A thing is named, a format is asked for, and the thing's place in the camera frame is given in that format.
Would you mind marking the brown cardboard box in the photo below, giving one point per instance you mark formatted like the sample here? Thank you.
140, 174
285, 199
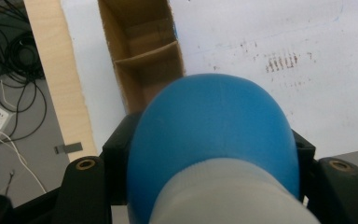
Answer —
143, 62

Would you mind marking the grey tape strip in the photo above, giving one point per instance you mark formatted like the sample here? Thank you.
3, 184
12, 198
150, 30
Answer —
70, 148

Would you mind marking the blue balloon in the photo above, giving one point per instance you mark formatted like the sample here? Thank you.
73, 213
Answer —
211, 133

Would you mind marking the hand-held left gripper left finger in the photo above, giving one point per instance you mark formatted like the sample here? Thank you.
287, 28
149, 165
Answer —
116, 161

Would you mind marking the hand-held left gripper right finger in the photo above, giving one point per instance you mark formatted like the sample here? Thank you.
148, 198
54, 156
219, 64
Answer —
306, 158

